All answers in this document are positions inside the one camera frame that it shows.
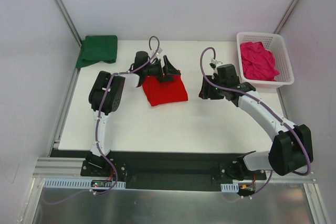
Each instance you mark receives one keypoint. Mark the aluminium frame rail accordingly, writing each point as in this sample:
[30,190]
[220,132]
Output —
[58,167]

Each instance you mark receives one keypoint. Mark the white cable duct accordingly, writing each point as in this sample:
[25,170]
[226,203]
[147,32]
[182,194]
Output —
[230,188]
[74,183]

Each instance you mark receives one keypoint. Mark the red t shirt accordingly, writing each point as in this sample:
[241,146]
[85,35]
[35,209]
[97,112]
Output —
[160,93]

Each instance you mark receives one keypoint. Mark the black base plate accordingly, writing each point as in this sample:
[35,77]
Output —
[165,171]

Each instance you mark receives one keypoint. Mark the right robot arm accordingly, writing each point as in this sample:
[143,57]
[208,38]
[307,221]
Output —
[291,149]

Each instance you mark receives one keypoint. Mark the left white cable duct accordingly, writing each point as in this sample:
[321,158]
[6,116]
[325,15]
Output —
[74,183]

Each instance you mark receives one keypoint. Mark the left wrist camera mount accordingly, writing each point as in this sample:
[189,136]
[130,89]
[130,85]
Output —
[157,52]

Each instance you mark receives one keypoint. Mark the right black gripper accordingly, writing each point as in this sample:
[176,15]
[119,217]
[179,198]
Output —
[207,91]

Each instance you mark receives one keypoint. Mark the pink t shirt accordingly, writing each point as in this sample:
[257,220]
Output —
[257,62]

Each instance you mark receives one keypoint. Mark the white plastic basket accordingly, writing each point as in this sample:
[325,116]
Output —
[275,44]

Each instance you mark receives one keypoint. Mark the right white cable duct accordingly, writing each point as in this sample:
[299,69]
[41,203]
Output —
[230,188]

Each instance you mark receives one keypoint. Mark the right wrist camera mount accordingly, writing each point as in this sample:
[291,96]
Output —
[214,63]

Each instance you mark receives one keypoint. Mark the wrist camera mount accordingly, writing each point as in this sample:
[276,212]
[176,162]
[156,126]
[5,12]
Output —
[157,52]
[214,63]

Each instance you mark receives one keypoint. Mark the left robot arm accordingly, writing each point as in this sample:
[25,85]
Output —
[105,97]

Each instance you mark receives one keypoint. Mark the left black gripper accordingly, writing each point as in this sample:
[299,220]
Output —
[163,69]

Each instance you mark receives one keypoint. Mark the folded green t shirt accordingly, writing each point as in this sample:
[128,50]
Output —
[97,48]

